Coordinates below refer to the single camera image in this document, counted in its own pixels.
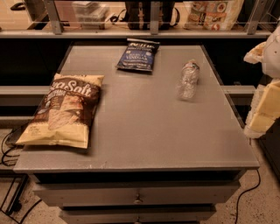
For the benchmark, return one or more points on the brown sea salt chip bag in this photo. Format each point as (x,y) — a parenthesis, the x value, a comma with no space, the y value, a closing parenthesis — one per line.
(65,115)

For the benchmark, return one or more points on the colourful snack bag on shelf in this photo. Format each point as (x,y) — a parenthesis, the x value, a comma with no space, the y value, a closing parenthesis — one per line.
(215,15)

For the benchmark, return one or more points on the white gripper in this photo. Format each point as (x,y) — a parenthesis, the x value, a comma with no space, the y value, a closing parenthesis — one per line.
(272,58)

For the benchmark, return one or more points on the grey drawer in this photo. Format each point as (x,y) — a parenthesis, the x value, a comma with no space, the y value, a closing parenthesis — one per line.
(138,215)
(135,194)

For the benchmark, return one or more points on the lower grey drawer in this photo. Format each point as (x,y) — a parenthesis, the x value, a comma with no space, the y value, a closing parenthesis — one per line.
(138,215)

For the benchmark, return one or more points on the upper grey drawer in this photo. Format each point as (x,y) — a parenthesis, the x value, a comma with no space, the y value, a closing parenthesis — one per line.
(135,194)

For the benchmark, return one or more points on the black backpack on shelf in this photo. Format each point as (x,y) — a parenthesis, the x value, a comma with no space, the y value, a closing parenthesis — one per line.
(138,15)

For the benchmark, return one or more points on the blue salt vinegar chip bag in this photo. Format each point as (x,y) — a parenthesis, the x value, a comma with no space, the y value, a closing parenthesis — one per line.
(139,55)

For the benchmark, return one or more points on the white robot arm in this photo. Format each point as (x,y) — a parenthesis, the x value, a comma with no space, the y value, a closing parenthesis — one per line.
(270,67)

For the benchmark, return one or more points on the clear plastic water bottle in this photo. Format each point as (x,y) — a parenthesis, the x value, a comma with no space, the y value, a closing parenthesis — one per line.
(188,80)

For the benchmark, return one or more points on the grey metal shelf rack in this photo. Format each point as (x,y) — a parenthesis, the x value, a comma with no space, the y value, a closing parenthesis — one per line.
(55,19)

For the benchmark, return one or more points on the clear plastic container on shelf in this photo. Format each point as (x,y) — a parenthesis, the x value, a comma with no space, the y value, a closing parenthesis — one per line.
(90,14)

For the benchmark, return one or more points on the grey drawer cabinet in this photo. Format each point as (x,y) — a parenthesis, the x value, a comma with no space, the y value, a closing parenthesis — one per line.
(142,131)

